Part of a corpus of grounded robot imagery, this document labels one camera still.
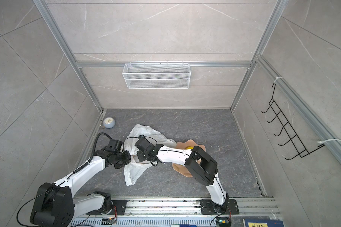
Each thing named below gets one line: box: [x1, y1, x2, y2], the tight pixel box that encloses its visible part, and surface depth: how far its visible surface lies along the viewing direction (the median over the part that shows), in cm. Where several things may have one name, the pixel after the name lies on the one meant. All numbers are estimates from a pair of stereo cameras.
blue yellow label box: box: [242, 218, 285, 227], surface depth 69 cm
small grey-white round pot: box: [102, 116, 117, 129], surface depth 109 cm
